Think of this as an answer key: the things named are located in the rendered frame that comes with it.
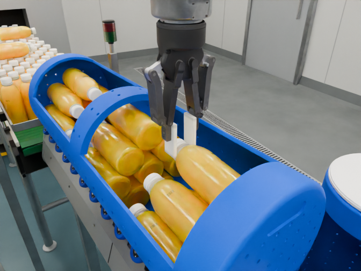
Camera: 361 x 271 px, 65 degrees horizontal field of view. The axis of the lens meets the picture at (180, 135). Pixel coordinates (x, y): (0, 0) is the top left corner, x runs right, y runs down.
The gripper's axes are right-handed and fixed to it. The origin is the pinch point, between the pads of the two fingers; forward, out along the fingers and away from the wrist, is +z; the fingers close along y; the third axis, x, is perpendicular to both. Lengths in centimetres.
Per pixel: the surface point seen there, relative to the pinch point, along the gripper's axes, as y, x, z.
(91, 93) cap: -1.6, 40.4, 4.8
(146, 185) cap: -7.4, 0.9, 8.8
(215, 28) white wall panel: 383, 391, 82
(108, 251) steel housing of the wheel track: -14.0, 11.2, 34.4
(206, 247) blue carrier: -11.3, -20.1, 2.1
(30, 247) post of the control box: -31, 84, 96
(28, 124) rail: -16, 75, 25
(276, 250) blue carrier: -0.7, -23.5, 7.3
